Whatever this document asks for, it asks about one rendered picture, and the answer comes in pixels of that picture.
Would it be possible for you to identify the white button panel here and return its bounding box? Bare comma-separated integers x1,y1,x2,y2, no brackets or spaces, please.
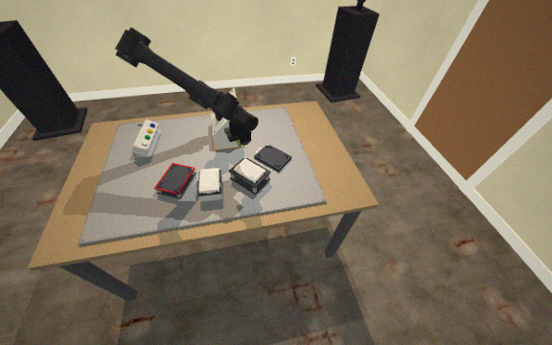
132,119,162,157

